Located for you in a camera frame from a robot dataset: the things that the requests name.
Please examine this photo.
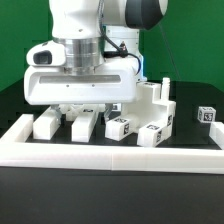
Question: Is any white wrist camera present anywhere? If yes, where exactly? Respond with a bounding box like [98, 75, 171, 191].
[26, 41, 66, 66]

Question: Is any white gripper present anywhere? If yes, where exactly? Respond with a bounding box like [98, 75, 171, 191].
[24, 61, 136, 125]

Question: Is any white chair back part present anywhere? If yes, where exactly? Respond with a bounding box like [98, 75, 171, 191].
[66, 104, 101, 142]

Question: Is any white long chair part left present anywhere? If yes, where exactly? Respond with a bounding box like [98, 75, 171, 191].
[33, 107, 60, 140]

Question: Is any white tag base sheet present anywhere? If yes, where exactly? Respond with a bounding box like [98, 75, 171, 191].
[112, 104, 121, 111]

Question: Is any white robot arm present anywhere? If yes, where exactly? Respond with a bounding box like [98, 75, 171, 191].
[24, 0, 168, 119]

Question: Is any white U-shaped fence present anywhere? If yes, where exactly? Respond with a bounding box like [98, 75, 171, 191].
[0, 114, 224, 174]

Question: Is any white chair seat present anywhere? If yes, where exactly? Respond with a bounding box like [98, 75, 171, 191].
[121, 77, 176, 141]

